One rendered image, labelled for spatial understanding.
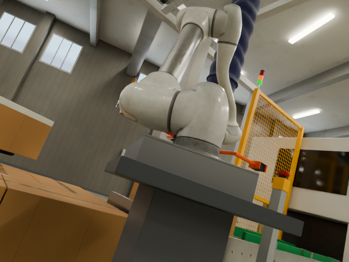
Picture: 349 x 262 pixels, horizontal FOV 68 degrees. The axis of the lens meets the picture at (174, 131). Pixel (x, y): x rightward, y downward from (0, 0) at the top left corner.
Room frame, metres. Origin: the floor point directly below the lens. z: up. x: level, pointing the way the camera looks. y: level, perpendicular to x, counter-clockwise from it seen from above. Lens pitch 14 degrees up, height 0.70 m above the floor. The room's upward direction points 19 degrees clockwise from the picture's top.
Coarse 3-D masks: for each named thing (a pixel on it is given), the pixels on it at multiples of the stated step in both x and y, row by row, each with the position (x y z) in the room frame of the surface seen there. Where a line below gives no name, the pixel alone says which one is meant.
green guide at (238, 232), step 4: (236, 228) 2.43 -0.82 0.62; (240, 228) 2.46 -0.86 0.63; (236, 232) 2.44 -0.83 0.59; (240, 232) 2.47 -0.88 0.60; (248, 232) 2.54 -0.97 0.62; (252, 232) 2.57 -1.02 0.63; (256, 232) 2.61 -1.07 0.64; (236, 236) 2.45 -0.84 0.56; (240, 236) 2.48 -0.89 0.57; (260, 236) 2.65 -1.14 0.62; (280, 240) 2.87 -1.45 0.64; (288, 244) 2.96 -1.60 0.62; (292, 244) 3.01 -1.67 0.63
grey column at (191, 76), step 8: (208, 40) 2.78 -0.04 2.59; (200, 48) 2.74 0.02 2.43; (208, 48) 2.80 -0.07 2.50; (200, 56) 2.76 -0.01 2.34; (192, 64) 2.72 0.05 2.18; (200, 64) 2.78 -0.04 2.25; (192, 72) 2.74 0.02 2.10; (200, 72) 2.80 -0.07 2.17; (184, 80) 2.76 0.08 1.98; (192, 80) 2.76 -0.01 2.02; (184, 88) 2.72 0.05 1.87; (160, 136) 2.83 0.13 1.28
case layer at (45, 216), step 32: (0, 192) 1.02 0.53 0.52; (32, 192) 1.10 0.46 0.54; (64, 192) 1.46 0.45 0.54; (0, 224) 1.04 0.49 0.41; (32, 224) 1.10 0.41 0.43; (64, 224) 1.17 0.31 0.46; (96, 224) 1.24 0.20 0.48; (0, 256) 1.07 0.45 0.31; (32, 256) 1.13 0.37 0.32; (64, 256) 1.20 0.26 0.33; (96, 256) 1.27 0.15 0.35
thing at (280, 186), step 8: (280, 184) 1.44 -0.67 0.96; (288, 184) 1.46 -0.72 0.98; (272, 192) 1.48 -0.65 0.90; (280, 192) 1.44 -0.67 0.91; (272, 200) 1.47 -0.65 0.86; (280, 200) 1.44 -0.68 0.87; (272, 208) 1.46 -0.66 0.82; (280, 208) 1.45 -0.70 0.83; (264, 232) 1.47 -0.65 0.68; (272, 232) 1.44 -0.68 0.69; (264, 240) 1.46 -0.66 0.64; (272, 240) 1.44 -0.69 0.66; (264, 248) 1.46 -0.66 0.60; (272, 248) 1.45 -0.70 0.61; (264, 256) 1.45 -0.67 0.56; (272, 256) 1.46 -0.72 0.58
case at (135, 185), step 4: (136, 184) 1.73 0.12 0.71; (132, 188) 1.76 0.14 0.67; (136, 188) 1.72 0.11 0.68; (132, 192) 1.74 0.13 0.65; (132, 196) 1.72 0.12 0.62; (236, 216) 1.74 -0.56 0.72; (236, 220) 1.75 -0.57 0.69; (232, 224) 1.73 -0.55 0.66; (232, 228) 1.73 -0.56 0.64; (232, 232) 1.74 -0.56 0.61; (232, 236) 1.74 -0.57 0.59
